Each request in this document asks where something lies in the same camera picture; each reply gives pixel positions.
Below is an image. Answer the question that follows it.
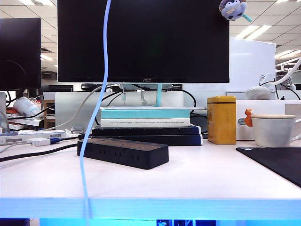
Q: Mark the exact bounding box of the grey purple plush toy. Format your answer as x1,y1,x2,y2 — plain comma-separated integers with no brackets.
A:
219,0,253,24

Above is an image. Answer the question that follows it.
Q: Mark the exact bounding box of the wooden mug lid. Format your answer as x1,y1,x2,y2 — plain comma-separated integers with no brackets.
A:
251,114,296,120

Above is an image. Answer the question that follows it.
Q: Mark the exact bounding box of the yellow tin box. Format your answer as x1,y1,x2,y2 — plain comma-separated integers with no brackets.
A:
207,96,237,145

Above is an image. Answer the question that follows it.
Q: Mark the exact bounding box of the grey monitor cable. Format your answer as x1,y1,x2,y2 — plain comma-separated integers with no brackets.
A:
43,84,112,131

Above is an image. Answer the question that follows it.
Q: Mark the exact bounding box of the teal book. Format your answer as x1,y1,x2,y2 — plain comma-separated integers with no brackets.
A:
101,109,191,120

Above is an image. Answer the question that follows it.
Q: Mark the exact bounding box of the white round object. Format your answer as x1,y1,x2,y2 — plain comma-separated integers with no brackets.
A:
246,86,272,101

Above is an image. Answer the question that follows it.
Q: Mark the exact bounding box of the small white adapter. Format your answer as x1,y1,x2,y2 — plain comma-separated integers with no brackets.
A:
27,137,51,147

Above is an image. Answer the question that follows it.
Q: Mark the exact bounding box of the black cable with blue plug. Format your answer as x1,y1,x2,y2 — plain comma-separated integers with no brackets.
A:
50,133,87,144

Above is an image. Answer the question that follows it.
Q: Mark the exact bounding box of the black mouse pad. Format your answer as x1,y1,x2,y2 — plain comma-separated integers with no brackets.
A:
236,147,301,188

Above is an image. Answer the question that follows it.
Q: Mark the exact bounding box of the teal monitor stand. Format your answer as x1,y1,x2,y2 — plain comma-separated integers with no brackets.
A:
98,83,207,111

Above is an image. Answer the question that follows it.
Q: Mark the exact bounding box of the black power strip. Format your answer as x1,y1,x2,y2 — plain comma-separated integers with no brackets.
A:
77,137,170,171

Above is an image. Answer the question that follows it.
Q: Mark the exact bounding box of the white desk fan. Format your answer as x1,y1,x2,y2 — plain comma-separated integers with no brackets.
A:
275,73,297,91

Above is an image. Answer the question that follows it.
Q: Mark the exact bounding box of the white plastic bottle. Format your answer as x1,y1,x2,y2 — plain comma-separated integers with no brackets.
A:
13,97,42,117

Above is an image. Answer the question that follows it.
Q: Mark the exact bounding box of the white book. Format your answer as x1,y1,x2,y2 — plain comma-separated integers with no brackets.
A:
100,118,191,128

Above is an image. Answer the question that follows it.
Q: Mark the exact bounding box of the long white barcode box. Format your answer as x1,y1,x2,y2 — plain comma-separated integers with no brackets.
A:
0,129,72,146

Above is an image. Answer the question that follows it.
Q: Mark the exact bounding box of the white hose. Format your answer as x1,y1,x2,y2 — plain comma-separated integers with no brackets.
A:
274,57,301,86

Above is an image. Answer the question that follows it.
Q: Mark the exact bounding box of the thick black power strip cable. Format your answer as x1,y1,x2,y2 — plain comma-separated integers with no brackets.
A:
0,143,79,162

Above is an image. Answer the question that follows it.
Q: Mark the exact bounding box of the wooden shelf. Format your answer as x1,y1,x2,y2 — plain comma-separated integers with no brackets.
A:
43,100,56,129

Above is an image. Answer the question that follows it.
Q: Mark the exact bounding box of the white charger cable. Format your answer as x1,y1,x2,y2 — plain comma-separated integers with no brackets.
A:
79,0,112,226

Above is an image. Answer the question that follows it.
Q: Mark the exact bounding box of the black monitor cable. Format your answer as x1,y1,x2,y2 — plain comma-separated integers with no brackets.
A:
94,90,123,126
182,89,197,118

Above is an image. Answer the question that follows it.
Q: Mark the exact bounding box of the large black AOC monitor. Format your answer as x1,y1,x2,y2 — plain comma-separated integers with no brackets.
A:
57,0,230,84

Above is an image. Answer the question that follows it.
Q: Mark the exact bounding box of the white board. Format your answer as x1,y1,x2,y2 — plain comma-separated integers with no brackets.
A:
229,37,277,94

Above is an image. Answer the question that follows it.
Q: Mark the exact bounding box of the white ceramic mug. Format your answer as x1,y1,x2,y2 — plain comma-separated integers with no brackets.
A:
251,117,301,148

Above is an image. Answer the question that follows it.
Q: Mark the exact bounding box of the orange fox figure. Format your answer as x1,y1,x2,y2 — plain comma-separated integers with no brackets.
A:
244,108,255,128

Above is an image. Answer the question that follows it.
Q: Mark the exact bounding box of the stack of books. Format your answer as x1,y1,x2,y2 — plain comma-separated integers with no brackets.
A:
6,110,45,131

